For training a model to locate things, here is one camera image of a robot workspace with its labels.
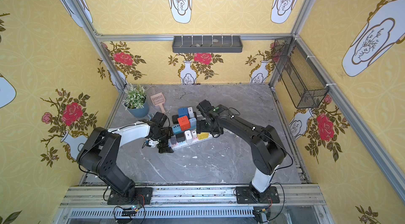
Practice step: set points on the white power strip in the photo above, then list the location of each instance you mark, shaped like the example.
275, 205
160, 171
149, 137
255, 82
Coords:
184, 144

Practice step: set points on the black wire mesh basket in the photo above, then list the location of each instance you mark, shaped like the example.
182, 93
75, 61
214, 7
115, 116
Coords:
303, 82

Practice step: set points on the black plug adapter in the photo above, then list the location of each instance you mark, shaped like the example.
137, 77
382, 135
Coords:
180, 137

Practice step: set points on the blue cube socket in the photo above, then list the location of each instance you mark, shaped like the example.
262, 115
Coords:
183, 111

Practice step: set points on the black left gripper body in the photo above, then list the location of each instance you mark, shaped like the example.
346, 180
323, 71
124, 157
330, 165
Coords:
163, 141

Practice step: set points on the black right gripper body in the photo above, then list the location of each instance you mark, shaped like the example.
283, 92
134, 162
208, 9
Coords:
206, 126

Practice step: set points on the yellow plug adapter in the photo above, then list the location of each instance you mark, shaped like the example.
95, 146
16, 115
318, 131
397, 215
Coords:
203, 135

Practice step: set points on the grey wall shelf tray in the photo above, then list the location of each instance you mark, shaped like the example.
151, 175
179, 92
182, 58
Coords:
207, 44

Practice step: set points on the potted green plant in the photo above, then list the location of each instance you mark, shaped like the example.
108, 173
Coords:
136, 101

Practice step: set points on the red cube socket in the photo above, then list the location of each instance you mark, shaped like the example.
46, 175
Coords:
184, 123

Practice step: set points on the pink plastic scoop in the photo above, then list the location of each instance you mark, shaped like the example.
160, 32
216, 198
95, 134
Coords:
158, 100

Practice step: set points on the white charger on cube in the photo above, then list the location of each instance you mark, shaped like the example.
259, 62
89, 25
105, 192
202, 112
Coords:
190, 112

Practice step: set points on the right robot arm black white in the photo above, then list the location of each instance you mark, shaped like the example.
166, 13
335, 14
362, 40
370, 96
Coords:
268, 151

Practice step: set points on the small white plug adapter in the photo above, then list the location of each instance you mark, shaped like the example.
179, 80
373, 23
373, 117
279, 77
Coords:
194, 135

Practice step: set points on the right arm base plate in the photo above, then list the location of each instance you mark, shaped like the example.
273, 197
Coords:
249, 195

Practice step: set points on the light blue socket base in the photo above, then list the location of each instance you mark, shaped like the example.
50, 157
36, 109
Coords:
176, 128

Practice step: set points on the grey purple plug adapter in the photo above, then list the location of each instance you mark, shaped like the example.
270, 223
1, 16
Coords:
173, 140

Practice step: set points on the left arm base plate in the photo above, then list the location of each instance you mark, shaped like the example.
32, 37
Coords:
137, 195

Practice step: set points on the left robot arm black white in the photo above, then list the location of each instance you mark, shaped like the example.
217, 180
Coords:
100, 151

